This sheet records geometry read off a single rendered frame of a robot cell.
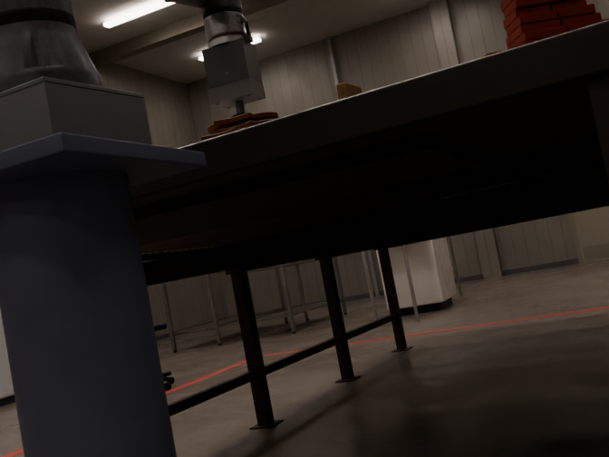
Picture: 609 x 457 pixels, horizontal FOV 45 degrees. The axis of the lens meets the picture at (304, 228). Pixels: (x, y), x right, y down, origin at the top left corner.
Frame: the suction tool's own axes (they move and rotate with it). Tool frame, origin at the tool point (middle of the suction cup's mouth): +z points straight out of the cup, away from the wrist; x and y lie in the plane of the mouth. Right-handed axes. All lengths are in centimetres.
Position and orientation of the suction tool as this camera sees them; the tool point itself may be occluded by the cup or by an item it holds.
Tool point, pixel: (243, 126)
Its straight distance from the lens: 137.6
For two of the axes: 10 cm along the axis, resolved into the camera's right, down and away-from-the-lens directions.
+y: -9.2, 1.9, 3.4
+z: 1.8, 9.8, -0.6
